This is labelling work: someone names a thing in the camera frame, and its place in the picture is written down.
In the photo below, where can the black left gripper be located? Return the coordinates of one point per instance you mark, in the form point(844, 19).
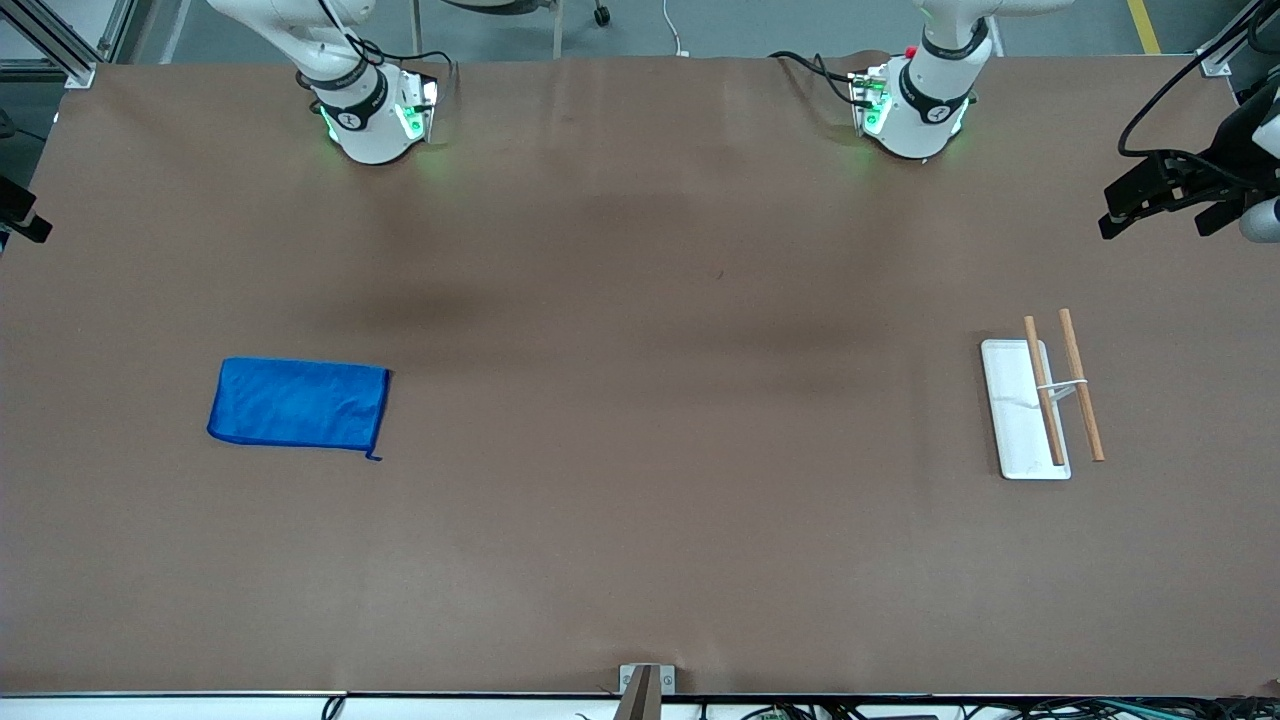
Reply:
point(1213, 172)

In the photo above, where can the blue towel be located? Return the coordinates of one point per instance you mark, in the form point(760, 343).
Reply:
point(300, 402)

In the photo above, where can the white rack with wooden bars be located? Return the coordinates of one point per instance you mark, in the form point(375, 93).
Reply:
point(1018, 420)

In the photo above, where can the brown table cover sheet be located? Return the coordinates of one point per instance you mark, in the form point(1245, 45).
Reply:
point(640, 500)

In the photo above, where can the aluminium frame post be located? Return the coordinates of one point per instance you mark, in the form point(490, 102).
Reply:
point(55, 45)
point(1235, 45)

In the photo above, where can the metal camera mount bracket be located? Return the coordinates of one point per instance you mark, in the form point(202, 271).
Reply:
point(645, 690)

